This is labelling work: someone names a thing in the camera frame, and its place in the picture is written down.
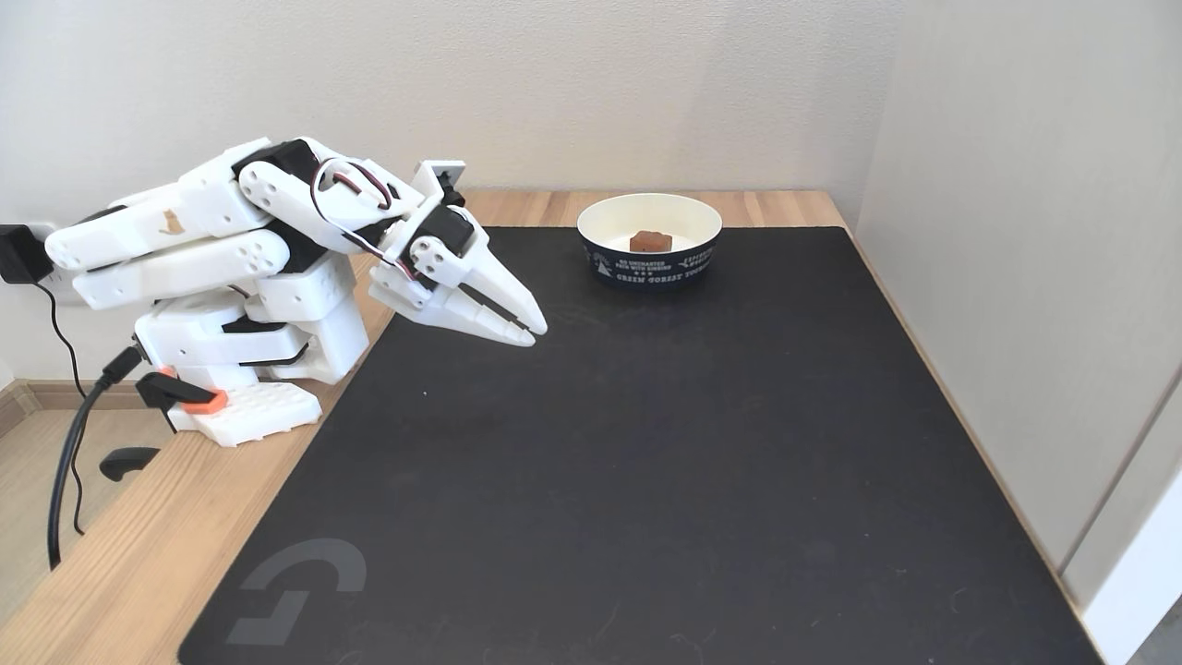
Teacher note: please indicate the dark blue paper bowl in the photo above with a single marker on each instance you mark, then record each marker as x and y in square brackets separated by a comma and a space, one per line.
[649, 268]

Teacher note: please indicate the white wall outlet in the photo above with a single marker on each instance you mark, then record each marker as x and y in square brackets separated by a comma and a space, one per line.
[66, 294]

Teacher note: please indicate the brown block toy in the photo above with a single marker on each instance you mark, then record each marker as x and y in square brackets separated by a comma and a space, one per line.
[650, 242]

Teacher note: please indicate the black desk mat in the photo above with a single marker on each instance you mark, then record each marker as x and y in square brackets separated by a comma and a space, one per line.
[646, 480]

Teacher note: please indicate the black and orange table clamp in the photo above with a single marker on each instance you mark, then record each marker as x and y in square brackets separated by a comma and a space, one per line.
[185, 395]

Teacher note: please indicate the small white camera mount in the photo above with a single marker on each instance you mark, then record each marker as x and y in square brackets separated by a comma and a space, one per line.
[436, 177]

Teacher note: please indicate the black power adapter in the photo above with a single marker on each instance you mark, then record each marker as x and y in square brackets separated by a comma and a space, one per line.
[20, 254]

